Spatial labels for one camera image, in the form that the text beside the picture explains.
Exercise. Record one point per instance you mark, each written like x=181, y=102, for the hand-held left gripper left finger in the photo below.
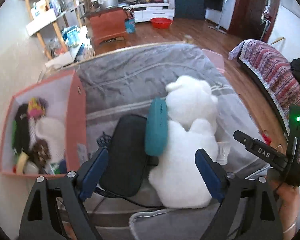
x=93, y=172

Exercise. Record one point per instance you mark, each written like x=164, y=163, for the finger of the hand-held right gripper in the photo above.
x=260, y=150

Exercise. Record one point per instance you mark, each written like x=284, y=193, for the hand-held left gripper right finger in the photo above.
x=210, y=177

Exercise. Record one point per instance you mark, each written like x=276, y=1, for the white plush bear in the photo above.
x=185, y=167

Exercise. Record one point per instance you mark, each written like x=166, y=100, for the paper cup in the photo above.
x=223, y=152

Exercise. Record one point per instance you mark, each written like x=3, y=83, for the black zip case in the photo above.
x=125, y=155

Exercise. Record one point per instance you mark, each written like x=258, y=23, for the salmon fabric storage box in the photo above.
x=77, y=120

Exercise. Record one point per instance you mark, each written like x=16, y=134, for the person's right forearm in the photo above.
x=286, y=205

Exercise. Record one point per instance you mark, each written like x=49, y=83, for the green packet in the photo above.
x=55, y=168

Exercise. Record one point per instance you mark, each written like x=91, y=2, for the brown spotted toy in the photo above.
x=40, y=152

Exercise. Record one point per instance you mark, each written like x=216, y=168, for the black plush toy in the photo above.
x=21, y=130

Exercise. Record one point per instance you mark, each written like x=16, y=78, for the patterned woven sofa cover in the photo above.
x=267, y=65

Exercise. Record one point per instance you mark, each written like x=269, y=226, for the yellow pink toy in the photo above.
x=35, y=107

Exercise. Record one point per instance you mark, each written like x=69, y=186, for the grey printed fleece blanket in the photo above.
x=130, y=80

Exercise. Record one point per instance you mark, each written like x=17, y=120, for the pink plastic bin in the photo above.
x=215, y=58

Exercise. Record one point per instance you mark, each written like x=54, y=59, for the blue jar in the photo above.
x=72, y=35

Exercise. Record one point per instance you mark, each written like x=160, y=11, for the red-brown door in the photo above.
x=255, y=5

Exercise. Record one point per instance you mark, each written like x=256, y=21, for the red wooden cabinet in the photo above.
x=107, y=25

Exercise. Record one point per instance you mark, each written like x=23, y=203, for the blue printed bin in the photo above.
x=130, y=25

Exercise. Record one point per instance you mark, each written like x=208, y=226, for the wooden shelf rack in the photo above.
x=37, y=27

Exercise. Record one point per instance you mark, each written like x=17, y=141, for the red plastic basin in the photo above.
x=161, y=23

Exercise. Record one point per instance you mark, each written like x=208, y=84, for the white low cabinet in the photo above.
x=152, y=12

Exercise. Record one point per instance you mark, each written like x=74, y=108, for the metal pot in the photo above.
x=108, y=1

